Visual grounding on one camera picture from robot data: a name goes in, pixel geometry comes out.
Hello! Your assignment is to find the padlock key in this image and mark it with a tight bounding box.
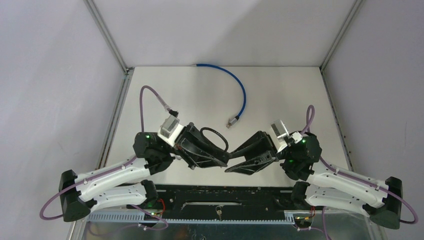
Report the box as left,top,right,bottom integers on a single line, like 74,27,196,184
215,205,222,221

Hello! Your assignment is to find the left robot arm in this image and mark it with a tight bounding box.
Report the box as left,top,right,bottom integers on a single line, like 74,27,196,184
58,123,229,222

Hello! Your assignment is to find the black cable lock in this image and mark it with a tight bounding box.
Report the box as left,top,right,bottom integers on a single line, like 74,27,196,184
199,126,230,155

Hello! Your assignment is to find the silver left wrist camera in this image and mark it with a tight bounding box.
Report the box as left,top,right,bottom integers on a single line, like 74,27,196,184
157,115,184,147

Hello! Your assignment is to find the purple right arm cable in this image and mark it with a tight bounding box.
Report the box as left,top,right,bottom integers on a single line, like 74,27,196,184
299,104,420,240

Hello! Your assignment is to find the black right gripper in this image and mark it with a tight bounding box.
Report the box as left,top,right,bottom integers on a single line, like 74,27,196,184
224,131,291,176

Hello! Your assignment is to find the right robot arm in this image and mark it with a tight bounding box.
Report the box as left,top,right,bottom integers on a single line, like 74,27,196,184
226,131,403,230

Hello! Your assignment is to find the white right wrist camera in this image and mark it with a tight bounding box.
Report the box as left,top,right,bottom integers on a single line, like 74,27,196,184
267,119,303,153

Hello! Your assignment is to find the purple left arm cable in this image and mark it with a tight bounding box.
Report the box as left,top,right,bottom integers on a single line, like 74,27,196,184
39,85,175,232

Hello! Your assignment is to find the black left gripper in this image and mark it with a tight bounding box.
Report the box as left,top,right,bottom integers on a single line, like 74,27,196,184
162,122,231,170

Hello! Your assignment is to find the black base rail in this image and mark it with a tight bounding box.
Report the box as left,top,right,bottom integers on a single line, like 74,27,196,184
140,184,313,222

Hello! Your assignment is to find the blue cable lock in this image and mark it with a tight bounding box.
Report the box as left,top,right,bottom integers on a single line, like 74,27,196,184
190,63,248,130

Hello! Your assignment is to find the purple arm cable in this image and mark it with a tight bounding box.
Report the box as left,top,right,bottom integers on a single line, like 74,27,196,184
299,104,420,240
39,85,175,232

